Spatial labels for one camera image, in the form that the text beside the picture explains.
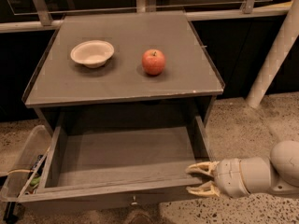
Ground metal railing with glass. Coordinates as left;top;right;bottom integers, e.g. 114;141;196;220
0;0;294;34

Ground grey drawer cabinet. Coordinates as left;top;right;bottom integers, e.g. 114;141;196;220
23;11;224;128

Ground white paper bowl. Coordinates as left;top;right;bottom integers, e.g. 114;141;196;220
70;40;115;68

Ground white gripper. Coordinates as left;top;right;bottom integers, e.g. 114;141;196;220
185;159;249;198

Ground snack packets in bin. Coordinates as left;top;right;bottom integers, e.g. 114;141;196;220
24;155;47;195

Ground red apple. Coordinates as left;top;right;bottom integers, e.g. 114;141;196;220
142;49;165;76

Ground clear plastic bin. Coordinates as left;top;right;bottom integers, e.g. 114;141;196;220
0;125;51;203

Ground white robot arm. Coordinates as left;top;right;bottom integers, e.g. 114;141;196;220
186;141;299;198

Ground grey top drawer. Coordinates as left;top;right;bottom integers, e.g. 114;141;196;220
20;116;208;215

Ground white diagonal pole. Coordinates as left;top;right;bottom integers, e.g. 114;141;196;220
246;0;299;108

